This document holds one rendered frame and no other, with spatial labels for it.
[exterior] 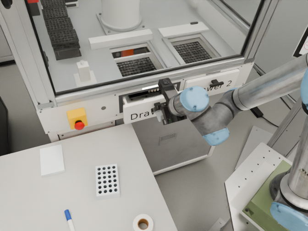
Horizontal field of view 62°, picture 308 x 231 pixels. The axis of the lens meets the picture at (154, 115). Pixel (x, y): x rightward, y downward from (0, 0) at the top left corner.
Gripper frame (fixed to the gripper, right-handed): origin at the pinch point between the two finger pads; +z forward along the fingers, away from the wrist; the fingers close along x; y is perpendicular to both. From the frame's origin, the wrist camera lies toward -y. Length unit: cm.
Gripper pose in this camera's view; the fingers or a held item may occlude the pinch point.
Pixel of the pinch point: (160, 108)
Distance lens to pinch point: 107.3
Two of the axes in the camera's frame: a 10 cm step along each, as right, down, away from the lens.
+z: -2.7, 1.2, 9.6
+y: 2.7, 9.6, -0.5
